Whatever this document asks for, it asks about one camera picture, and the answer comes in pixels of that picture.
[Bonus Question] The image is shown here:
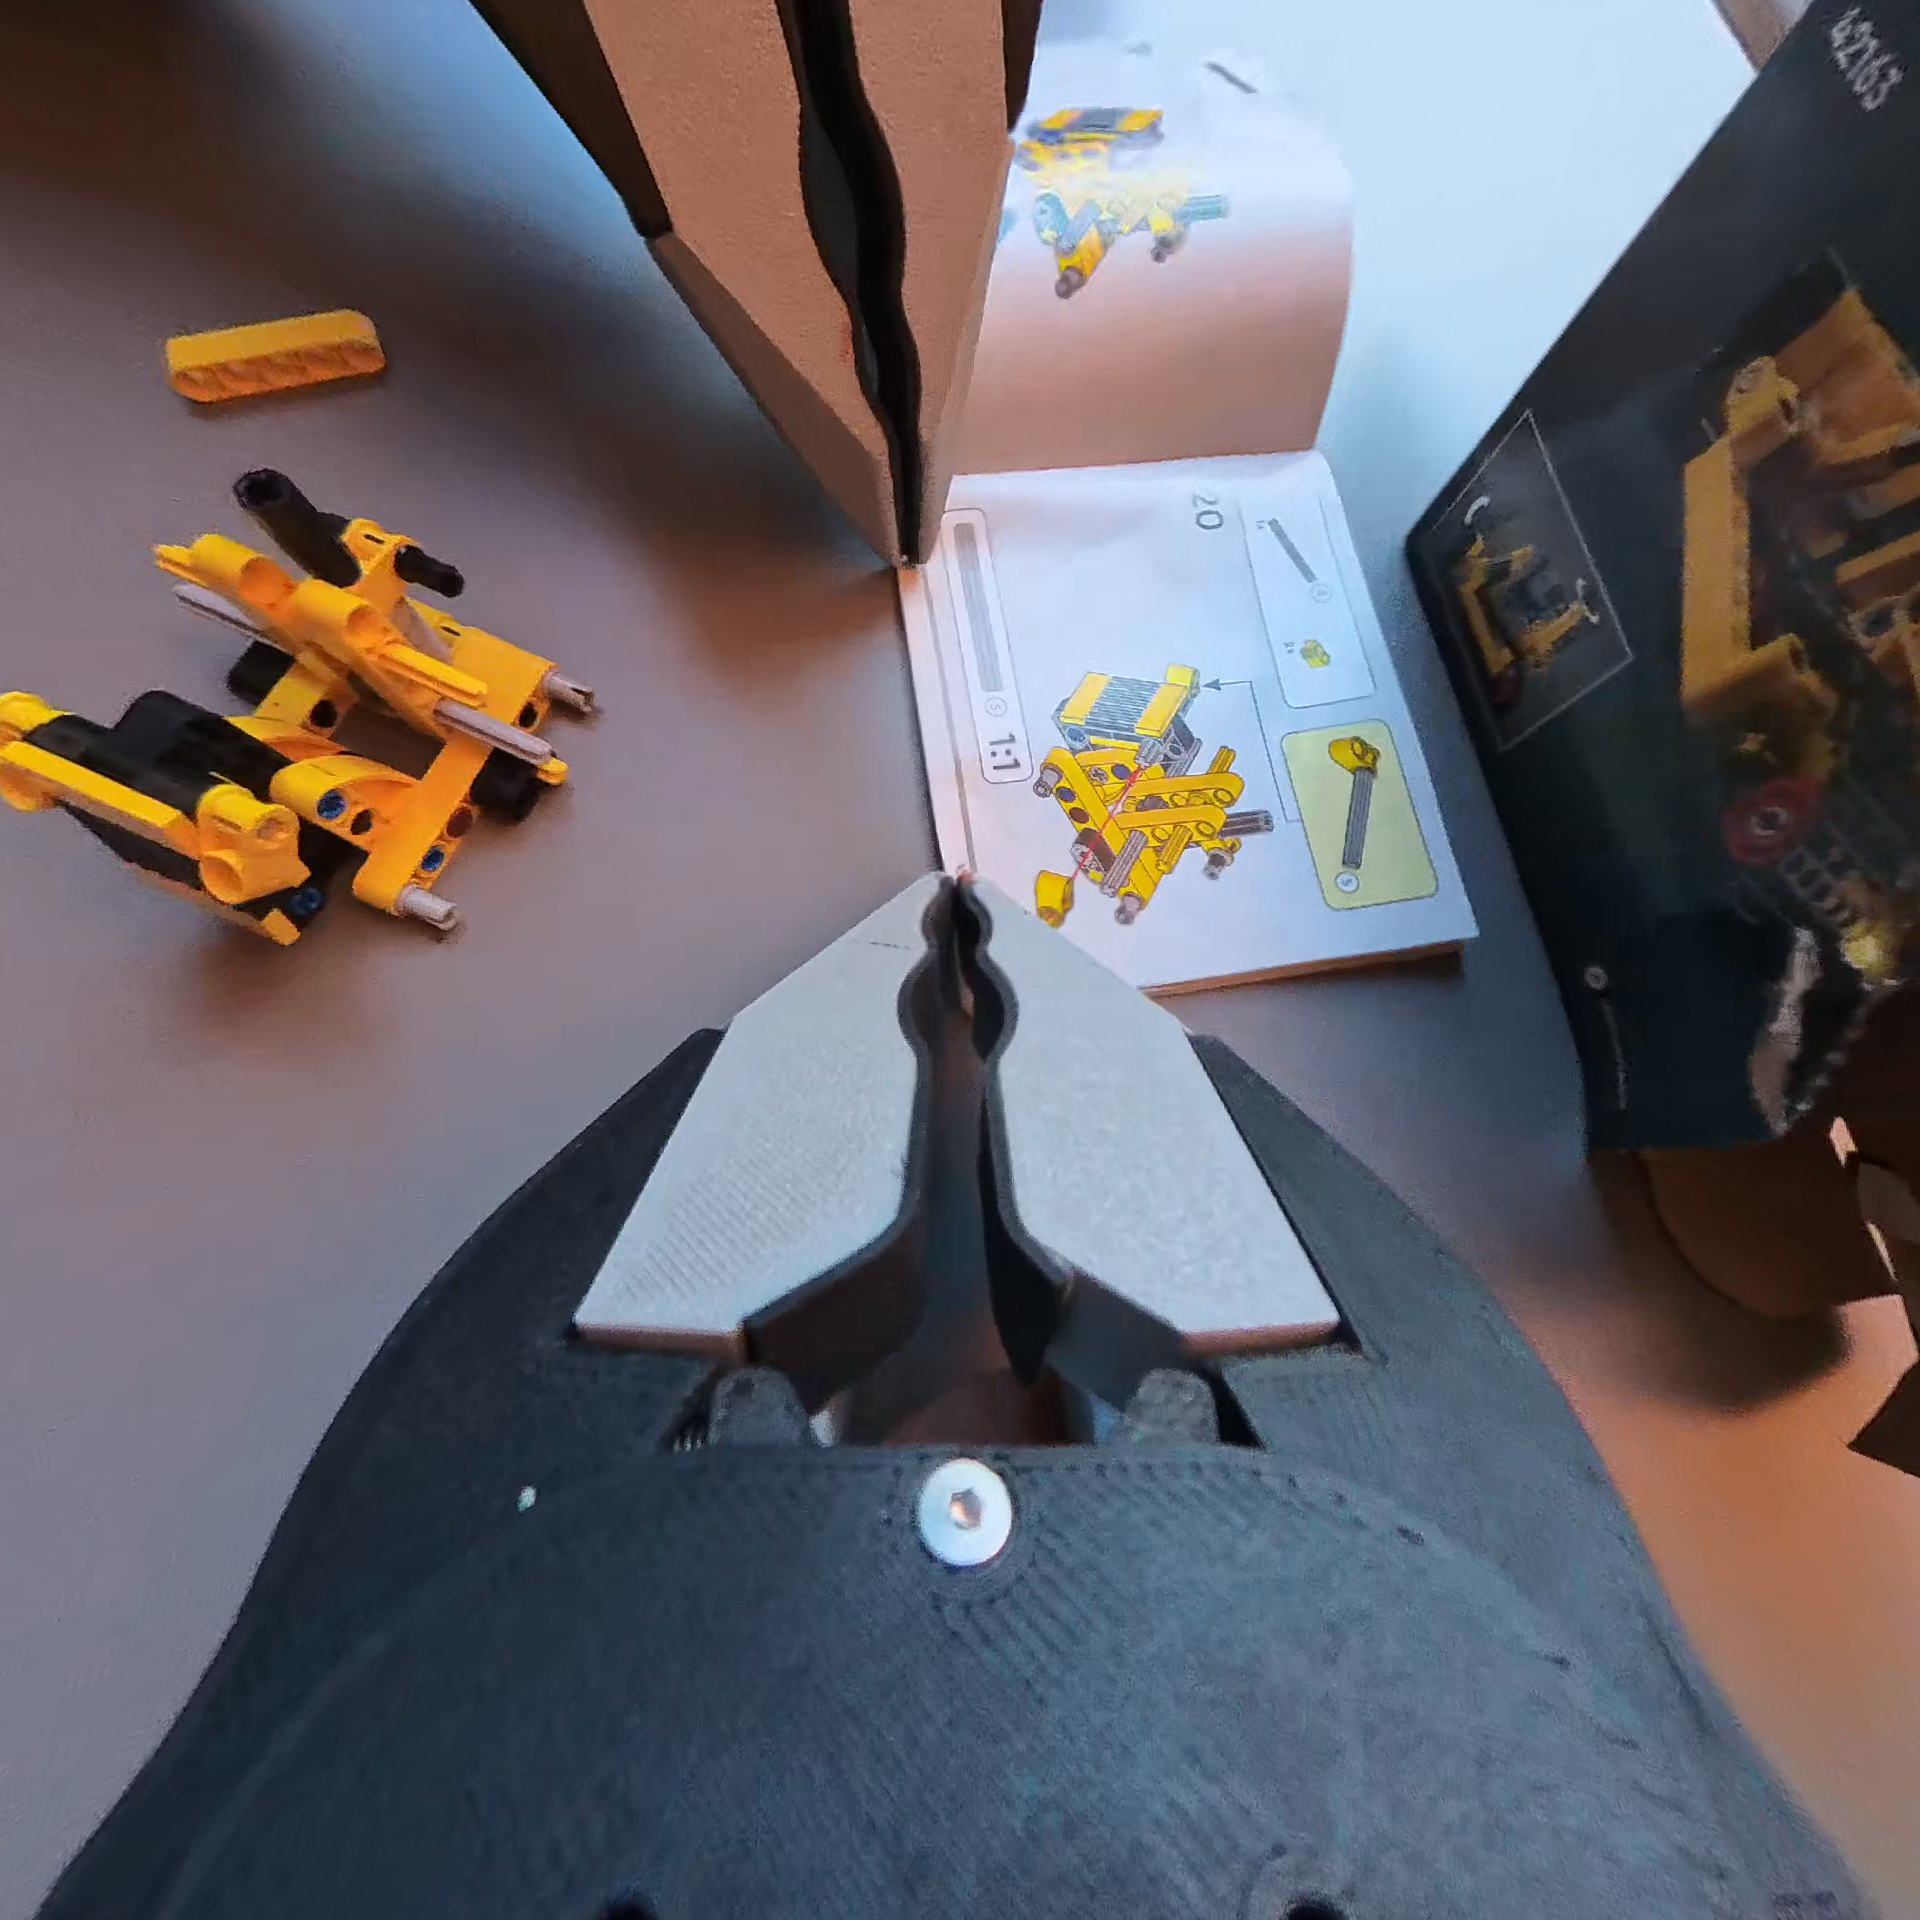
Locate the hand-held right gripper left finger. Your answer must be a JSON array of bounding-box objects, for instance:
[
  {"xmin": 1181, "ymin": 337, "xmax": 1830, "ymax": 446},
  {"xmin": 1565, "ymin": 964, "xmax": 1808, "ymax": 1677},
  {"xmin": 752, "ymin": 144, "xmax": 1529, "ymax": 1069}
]
[{"xmin": 572, "ymin": 874, "xmax": 988, "ymax": 1412}]

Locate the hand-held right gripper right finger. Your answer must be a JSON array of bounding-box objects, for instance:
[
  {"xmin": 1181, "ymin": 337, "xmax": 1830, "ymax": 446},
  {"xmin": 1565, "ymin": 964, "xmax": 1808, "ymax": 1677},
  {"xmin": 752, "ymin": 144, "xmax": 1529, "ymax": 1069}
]
[{"xmin": 955, "ymin": 879, "xmax": 1341, "ymax": 1412}]

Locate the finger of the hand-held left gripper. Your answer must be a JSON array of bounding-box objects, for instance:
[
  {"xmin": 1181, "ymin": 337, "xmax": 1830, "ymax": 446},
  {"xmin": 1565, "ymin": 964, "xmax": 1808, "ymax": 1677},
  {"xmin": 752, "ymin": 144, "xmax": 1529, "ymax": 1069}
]
[
  {"xmin": 818, "ymin": 0, "xmax": 1046, "ymax": 566},
  {"xmin": 470, "ymin": 0, "xmax": 912, "ymax": 566}
]

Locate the lego instruction booklet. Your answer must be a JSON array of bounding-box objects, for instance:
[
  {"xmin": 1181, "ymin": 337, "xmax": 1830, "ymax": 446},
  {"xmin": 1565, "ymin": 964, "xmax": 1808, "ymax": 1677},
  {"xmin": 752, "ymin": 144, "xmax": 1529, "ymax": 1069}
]
[{"xmin": 898, "ymin": 30, "xmax": 1481, "ymax": 998}]

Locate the yellow lego beam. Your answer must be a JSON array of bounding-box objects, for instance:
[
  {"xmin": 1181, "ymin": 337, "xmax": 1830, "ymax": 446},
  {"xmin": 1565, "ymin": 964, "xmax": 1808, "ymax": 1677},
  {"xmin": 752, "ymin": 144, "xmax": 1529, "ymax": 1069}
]
[{"xmin": 163, "ymin": 309, "xmax": 387, "ymax": 405}]

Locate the yellow black lego assembly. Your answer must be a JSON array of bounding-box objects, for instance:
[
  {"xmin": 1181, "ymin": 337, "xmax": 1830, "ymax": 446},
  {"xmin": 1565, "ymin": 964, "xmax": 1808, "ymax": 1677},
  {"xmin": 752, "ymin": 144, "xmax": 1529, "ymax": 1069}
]
[{"xmin": 0, "ymin": 465, "xmax": 601, "ymax": 950}]

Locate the black lego box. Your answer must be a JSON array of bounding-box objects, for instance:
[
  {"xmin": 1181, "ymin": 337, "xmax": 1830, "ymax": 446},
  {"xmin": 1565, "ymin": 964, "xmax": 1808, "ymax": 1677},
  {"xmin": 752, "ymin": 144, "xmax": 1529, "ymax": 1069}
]
[{"xmin": 1406, "ymin": 0, "xmax": 1920, "ymax": 1479}]

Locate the brown round wooden object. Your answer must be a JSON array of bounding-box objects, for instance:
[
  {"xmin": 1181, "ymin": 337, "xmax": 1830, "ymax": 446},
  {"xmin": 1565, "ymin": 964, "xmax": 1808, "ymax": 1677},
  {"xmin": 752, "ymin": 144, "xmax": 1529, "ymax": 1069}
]
[{"xmin": 1715, "ymin": 0, "xmax": 1824, "ymax": 70}]

